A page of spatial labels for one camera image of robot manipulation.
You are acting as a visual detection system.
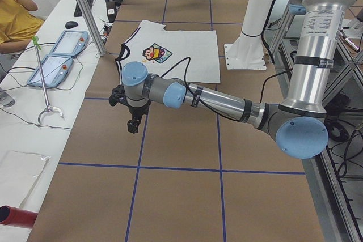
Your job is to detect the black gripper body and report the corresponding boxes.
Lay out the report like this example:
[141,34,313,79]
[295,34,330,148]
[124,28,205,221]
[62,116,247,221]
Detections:
[128,103,150,125]

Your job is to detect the grey cartoon print t-shirt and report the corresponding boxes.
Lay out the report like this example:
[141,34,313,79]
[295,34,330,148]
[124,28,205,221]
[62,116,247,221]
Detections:
[115,20,220,83]

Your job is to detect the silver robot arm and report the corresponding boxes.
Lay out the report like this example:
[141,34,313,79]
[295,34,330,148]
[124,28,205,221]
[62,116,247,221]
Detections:
[119,0,356,159]

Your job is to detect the brown paper table cover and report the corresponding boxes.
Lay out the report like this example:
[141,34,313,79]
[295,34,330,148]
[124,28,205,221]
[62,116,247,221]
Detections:
[28,0,324,241]

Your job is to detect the near teach pendant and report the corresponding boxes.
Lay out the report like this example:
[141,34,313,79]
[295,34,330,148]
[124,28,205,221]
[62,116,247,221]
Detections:
[41,54,73,88]

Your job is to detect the teach pendant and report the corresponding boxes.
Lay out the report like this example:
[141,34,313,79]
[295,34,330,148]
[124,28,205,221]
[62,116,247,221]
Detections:
[41,54,73,88]
[50,29,89,57]

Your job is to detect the far teach pendant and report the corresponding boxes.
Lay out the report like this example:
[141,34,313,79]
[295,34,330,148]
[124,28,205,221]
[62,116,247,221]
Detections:
[50,29,89,57]

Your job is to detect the black computer mouse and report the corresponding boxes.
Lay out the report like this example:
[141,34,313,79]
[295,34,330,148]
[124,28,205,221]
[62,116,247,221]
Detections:
[65,21,78,29]

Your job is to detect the clear plastic bag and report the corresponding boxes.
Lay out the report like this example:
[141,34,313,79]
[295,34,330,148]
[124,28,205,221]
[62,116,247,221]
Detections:
[1,151,50,208]

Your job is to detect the metal reacher grabber tool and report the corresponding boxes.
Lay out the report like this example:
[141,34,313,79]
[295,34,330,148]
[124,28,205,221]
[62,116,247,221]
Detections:
[32,36,64,125]

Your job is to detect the black keyboard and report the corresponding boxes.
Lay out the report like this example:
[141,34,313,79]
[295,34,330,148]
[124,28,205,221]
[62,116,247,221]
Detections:
[73,0,96,18]

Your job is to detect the person in yellow shirt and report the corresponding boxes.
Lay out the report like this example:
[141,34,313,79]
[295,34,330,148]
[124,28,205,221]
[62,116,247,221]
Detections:
[1,0,44,54]

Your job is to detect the red cylinder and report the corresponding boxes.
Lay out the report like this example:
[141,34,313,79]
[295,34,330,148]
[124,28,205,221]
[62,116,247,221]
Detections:
[1,205,38,229]

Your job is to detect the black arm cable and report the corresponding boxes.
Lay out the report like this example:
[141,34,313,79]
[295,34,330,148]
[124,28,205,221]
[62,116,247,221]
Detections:
[158,57,239,121]

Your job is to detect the white camera mast base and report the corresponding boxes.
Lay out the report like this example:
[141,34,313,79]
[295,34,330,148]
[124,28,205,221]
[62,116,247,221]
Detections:
[224,0,273,70]

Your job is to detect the aluminium frame post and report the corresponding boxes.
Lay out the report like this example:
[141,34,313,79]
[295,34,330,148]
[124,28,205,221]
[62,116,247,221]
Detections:
[76,0,105,57]

